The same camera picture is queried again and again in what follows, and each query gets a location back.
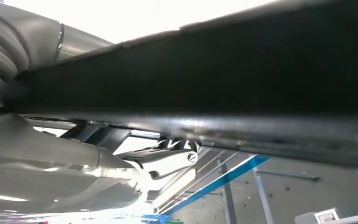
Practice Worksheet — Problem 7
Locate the blue metal beam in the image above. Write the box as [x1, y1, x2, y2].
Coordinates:
[162, 154, 271, 216]

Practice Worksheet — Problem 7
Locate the grey box with barcode label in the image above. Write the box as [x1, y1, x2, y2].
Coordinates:
[295, 208, 358, 224]

